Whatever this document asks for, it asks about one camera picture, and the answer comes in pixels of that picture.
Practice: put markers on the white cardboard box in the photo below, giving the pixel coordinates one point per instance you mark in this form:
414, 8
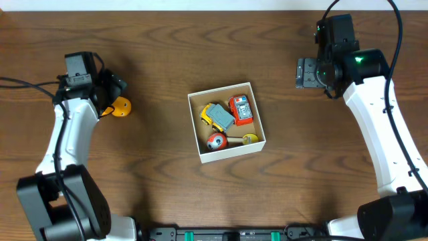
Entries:
198, 100

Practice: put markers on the red toy ball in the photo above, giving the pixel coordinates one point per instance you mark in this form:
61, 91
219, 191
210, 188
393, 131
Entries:
217, 141

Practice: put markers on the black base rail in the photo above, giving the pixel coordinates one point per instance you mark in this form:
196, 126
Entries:
291, 232

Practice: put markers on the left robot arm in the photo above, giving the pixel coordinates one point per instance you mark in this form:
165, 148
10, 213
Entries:
61, 200

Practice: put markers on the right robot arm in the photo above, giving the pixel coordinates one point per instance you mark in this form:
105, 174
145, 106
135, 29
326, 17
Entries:
358, 76

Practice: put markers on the wooden mouse rattle drum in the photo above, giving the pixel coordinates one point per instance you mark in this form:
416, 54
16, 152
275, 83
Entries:
247, 139

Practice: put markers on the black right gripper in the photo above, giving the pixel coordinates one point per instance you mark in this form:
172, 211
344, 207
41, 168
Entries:
307, 74

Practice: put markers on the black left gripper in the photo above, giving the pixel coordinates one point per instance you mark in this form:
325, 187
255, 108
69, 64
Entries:
115, 86

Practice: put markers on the orange dinosaur toy figure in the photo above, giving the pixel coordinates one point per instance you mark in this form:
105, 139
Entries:
121, 107

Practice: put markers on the red toy fire truck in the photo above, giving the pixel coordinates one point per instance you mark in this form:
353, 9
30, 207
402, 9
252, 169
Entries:
241, 110

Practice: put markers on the yellow grey toy dump truck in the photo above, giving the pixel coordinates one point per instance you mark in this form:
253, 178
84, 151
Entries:
216, 116

